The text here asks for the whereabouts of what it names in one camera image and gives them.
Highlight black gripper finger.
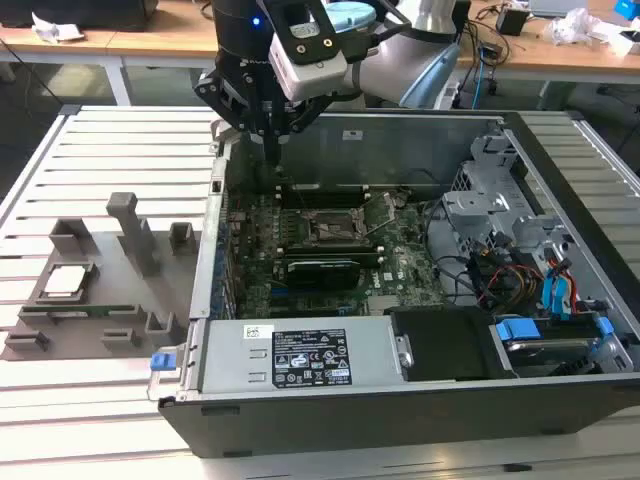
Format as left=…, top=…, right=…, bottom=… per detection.
left=193, top=71, right=275, bottom=164
left=273, top=97, right=331, bottom=164

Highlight silver CPU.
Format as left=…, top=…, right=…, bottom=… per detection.
left=42, top=264, right=94, bottom=299

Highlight CPU socket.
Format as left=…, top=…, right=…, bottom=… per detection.
left=307, top=207, right=366, bottom=247

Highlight long wooden desk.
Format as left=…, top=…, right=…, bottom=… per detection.
left=0, top=0, right=221, bottom=107

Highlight large black box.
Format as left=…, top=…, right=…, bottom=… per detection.
left=0, top=0, right=159, bottom=32

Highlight black graphics card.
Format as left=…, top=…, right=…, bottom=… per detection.
left=284, top=257, right=362, bottom=292

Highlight green motherboard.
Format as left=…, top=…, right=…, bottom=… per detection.
left=224, top=189, right=446, bottom=319

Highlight crumpled white paper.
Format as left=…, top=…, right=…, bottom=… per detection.
left=31, top=12, right=86, bottom=44

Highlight silver drive cage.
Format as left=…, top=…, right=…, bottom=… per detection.
left=442, top=134, right=576, bottom=251

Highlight silver chipset heatsink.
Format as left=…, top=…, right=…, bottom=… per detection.
left=368, top=295, right=401, bottom=315

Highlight small black box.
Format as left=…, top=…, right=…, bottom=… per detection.
left=494, top=4, right=531, bottom=36

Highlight grey parts rack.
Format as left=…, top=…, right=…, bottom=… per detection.
left=2, top=191, right=202, bottom=362

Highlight silver power supply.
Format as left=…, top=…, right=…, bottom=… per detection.
left=199, top=317, right=402, bottom=394

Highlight green RAM stick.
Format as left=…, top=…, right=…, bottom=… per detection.
left=23, top=305, right=139, bottom=320

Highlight black plastic shroud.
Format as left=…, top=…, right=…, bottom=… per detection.
left=389, top=305, right=516, bottom=384

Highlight blue case latch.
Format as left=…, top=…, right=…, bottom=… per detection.
left=149, top=352, right=179, bottom=374

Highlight crumpled clear plastic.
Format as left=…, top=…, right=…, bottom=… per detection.
left=542, top=7, right=609, bottom=47

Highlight large blue disk clip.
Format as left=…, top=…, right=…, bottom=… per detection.
left=494, top=319, right=542, bottom=344

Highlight black open PC case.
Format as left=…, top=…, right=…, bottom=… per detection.
left=158, top=107, right=640, bottom=459

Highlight white and blue carton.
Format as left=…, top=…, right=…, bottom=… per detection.
left=607, top=0, right=640, bottom=57

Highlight silver hard disk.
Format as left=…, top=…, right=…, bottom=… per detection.
left=504, top=338, right=601, bottom=377

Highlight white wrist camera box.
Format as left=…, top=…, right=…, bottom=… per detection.
left=259, top=0, right=351, bottom=102

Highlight black camera cable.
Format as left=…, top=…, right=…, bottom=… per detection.
left=344, top=0, right=415, bottom=64

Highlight hanging blue cable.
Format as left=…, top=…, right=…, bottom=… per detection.
left=475, top=44, right=490, bottom=109

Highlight long black wire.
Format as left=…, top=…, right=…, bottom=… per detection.
left=423, top=199, right=476, bottom=306

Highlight wooden desk with cables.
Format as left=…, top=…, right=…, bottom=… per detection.
left=449, top=0, right=640, bottom=109

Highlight red yellow black wires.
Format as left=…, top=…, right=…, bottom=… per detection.
left=469, top=244, right=546, bottom=311

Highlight blue data wires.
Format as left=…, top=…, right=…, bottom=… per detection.
left=541, top=269, right=574, bottom=321

